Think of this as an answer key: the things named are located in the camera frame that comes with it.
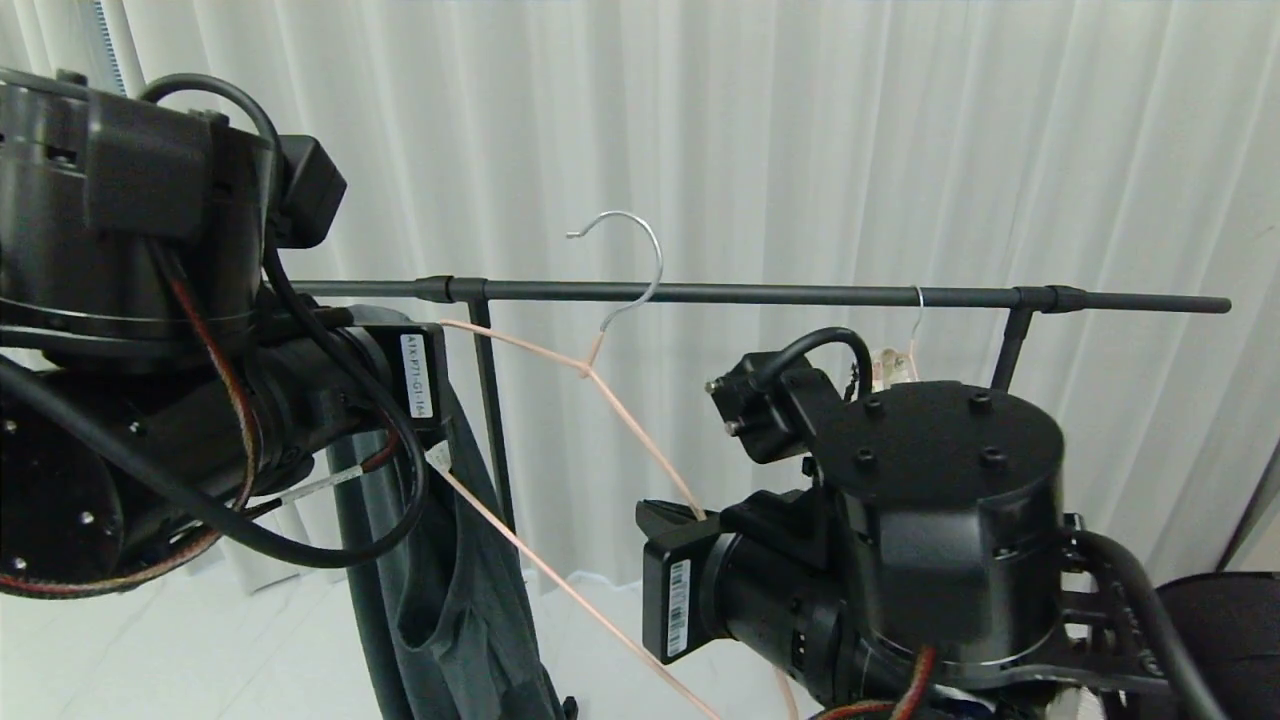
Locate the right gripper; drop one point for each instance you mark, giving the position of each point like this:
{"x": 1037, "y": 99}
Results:
{"x": 760, "y": 600}

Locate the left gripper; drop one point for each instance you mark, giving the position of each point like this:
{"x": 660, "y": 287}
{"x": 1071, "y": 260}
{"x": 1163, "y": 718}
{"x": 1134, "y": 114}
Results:
{"x": 330, "y": 390}

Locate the pink clothes hanger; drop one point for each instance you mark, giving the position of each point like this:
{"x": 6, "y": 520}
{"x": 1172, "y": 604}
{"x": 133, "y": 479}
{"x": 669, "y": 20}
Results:
{"x": 917, "y": 320}
{"x": 640, "y": 437}

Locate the cream printed garment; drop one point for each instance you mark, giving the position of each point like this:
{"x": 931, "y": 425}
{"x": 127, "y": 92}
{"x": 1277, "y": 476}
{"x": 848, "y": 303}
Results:
{"x": 890, "y": 370}

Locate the dark grey garment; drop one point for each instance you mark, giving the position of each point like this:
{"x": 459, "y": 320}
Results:
{"x": 470, "y": 620}

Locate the black clothes rack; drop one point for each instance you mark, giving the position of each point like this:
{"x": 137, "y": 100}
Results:
{"x": 750, "y": 293}

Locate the white curtain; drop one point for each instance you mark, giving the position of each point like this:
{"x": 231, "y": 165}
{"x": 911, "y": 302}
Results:
{"x": 800, "y": 130}

